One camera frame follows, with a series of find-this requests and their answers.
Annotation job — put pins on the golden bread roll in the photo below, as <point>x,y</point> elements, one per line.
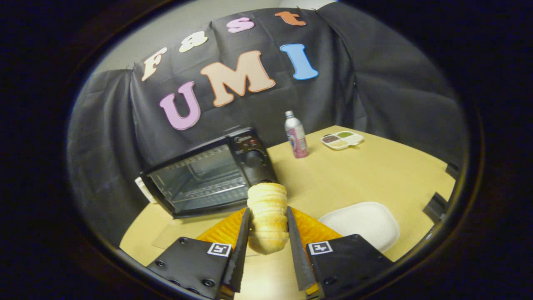
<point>267,208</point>

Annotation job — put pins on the black toaster oven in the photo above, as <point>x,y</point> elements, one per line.
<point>250,146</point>

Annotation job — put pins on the white plate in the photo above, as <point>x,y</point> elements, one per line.
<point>360,225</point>

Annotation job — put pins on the pink label drink bottle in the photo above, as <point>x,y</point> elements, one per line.
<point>296,137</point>

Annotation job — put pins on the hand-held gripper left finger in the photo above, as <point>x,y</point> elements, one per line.
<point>239,258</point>

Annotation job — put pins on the white divided sauce dish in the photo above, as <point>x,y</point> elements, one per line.
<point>342,140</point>

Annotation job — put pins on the black block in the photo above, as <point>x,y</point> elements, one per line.
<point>435,206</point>
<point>452,170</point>

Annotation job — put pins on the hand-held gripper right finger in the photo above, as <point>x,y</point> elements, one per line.
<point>297,258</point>

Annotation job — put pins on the white pop-up toaster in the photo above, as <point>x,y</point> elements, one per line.
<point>143,189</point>

